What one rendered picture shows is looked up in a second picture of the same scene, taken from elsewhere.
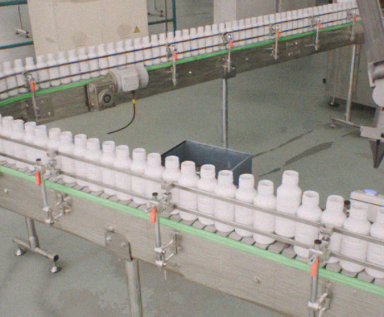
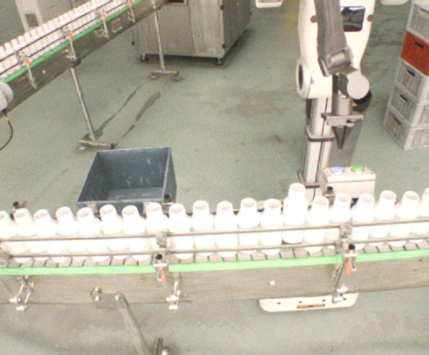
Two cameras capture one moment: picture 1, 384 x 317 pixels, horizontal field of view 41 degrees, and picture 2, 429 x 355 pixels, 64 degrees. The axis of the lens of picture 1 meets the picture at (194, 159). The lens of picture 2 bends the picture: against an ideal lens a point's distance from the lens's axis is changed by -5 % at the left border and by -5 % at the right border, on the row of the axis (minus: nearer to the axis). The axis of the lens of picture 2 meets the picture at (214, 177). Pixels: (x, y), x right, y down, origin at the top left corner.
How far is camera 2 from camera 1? 0.73 m
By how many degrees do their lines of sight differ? 30
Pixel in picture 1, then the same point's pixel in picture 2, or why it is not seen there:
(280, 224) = (293, 235)
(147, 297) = not seen: hidden behind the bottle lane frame
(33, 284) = not seen: outside the picture
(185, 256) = (192, 287)
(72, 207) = (40, 283)
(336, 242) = not seen: hidden behind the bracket
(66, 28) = not seen: outside the picture
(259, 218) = (272, 237)
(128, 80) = not seen: outside the picture
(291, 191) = (302, 204)
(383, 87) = (355, 80)
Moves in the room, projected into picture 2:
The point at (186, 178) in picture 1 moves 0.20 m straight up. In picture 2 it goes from (180, 224) to (168, 159)
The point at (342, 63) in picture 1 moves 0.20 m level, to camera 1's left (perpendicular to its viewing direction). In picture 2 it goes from (143, 26) to (129, 30)
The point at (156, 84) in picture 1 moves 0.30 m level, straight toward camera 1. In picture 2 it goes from (19, 93) to (30, 109)
